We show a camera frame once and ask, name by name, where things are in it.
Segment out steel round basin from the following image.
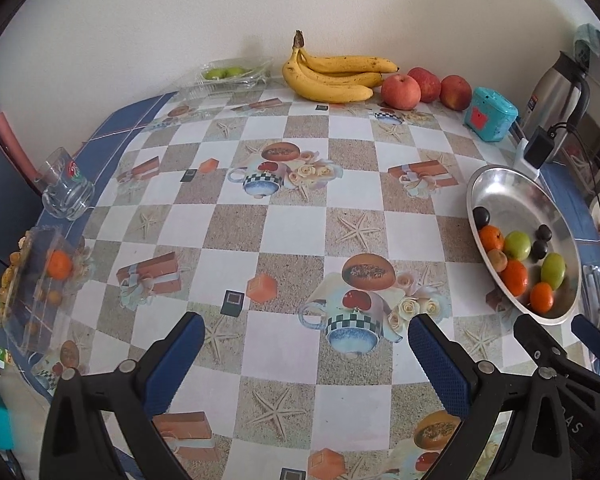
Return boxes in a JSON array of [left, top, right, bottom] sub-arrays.
[[466, 165, 582, 325]]

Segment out blue striped cloth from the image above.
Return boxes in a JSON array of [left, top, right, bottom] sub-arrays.
[[34, 91, 179, 231]]

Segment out large green mango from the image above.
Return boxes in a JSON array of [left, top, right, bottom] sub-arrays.
[[541, 252, 566, 290]]

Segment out clear bag green fruits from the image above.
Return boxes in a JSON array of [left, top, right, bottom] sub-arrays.
[[188, 56, 273, 91]]

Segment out clear box with oranges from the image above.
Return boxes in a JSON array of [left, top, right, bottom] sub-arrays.
[[0, 226, 95, 354]]

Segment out dark plum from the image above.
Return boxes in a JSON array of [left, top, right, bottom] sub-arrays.
[[472, 206, 491, 231], [530, 240, 548, 262], [535, 224, 553, 242]]

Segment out black power adapter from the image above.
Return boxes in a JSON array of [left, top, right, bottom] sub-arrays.
[[522, 125, 562, 169]]

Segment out white power block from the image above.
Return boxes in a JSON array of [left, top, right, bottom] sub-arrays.
[[513, 138, 540, 181]]

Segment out middle red apple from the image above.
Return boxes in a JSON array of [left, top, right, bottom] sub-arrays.
[[407, 67, 441, 103]]

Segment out brown kiwi fruit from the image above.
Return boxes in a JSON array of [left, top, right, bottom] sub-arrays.
[[488, 248, 508, 273]]

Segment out dark plum far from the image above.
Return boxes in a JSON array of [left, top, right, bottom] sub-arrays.
[[535, 224, 553, 242]]

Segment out dark plum left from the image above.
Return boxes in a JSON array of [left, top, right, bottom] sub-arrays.
[[472, 206, 491, 231]]

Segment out teal plastic toy box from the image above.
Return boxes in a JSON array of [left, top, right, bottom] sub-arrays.
[[464, 87, 518, 142]]

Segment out black charger cable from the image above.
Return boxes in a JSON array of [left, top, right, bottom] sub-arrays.
[[549, 121, 600, 241]]

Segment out clear glass mug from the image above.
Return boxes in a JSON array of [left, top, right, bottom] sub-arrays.
[[34, 148, 95, 221]]

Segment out small orange tangerine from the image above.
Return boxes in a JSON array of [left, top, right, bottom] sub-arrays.
[[529, 282, 554, 314]]

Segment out right red apple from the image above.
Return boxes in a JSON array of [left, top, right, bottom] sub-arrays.
[[439, 75, 472, 112]]

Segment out dark plum middle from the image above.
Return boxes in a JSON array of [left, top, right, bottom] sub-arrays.
[[530, 240, 548, 262]]

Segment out steel thermos jug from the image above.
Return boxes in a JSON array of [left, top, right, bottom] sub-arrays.
[[520, 51, 590, 139]]

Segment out small green apple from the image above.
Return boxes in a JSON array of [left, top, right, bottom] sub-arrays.
[[504, 231, 532, 261]]

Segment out yellow banana bunch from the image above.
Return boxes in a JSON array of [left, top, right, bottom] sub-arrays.
[[282, 30, 399, 104]]

